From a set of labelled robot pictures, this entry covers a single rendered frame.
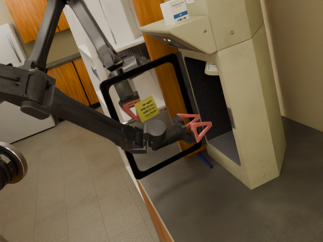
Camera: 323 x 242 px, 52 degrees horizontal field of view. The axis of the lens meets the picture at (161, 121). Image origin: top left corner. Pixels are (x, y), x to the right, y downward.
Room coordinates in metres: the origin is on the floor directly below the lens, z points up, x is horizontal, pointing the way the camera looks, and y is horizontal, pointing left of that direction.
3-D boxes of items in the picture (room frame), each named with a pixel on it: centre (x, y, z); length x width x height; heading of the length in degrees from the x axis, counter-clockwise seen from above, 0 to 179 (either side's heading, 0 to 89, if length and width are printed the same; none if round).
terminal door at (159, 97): (1.14, 0.02, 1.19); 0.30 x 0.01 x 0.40; 109
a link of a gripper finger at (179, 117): (1.05, -0.09, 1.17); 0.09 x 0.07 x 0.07; 102
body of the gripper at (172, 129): (1.00, -0.03, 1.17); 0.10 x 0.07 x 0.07; 12
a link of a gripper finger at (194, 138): (0.98, -0.10, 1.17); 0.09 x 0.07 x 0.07; 102
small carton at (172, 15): (0.96, -0.13, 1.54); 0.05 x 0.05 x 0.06; 26
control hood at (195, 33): (1.03, -0.12, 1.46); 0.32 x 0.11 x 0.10; 12
